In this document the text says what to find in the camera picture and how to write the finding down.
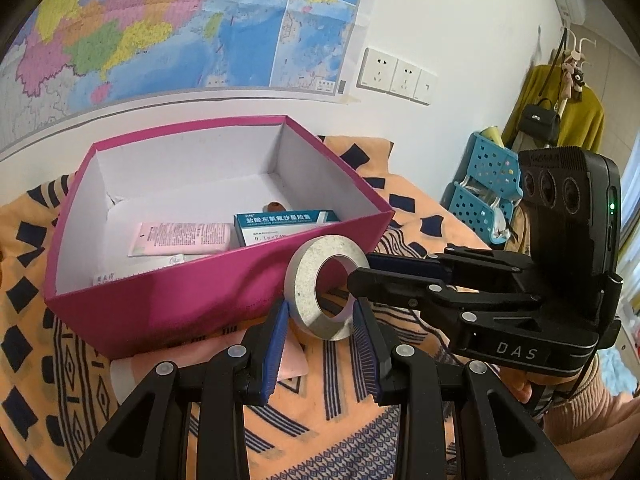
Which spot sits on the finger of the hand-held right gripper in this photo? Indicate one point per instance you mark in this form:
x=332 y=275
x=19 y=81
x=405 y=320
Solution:
x=400 y=287
x=400 y=264

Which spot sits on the blue plastic basket rack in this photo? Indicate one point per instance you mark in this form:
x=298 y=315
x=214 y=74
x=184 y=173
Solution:
x=492 y=165

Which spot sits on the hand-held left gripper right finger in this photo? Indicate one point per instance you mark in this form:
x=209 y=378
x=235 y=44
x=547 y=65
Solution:
x=365 y=345

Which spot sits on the white wall switch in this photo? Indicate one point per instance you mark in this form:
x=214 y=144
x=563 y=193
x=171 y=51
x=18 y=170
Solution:
x=425 y=87

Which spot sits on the orange patterned blanket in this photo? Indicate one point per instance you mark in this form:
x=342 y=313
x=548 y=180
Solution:
x=30 y=340

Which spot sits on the person's right forearm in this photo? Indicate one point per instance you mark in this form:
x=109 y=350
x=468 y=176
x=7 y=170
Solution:
x=595 y=420

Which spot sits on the yellow garment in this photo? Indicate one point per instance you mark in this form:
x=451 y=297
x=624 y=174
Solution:
x=582 y=120

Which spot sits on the teal and white medicine box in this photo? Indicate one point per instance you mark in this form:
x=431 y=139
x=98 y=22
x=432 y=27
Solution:
x=280 y=225

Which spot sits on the pink tube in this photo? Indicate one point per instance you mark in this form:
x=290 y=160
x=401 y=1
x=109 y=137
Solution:
x=180 y=237

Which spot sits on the person's right hand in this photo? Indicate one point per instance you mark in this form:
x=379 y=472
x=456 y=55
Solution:
x=522 y=390

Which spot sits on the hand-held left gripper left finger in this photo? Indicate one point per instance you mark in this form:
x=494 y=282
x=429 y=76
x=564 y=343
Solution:
x=277 y=340

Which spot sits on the brown wooden comb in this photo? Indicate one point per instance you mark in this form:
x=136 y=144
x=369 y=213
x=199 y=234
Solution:
x=275 y=207

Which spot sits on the white coat rack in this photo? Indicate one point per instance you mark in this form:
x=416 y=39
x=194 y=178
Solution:
x=580 y=47

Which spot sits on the white paper packet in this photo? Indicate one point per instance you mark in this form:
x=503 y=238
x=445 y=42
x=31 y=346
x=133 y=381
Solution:
x=112 y=278

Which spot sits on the light blue cloth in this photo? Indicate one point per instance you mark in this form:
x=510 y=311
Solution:
x=620 y=365

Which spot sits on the grey tape roll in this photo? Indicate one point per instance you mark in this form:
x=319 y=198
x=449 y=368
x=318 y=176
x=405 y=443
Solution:
x=300 y=280

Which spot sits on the pink card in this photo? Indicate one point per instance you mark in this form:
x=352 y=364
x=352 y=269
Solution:
x=292 y=362

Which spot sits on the colourful wall map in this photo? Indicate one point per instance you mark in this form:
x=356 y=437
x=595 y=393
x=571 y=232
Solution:
x=175 y=25

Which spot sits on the pink cardboard box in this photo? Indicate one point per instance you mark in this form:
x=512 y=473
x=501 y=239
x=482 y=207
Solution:
x=200 y=305

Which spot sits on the black handbag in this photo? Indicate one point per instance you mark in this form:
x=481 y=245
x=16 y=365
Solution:
x=540 y=122

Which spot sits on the white cosmetic box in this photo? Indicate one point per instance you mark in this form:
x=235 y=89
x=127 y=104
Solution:
x=175 y=260

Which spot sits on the small plush toy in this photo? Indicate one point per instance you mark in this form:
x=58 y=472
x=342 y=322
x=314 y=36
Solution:
x=572 y=77

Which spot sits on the white wall socket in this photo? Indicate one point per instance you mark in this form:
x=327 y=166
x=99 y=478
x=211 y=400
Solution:
x=406 y=79
x=376 y=70

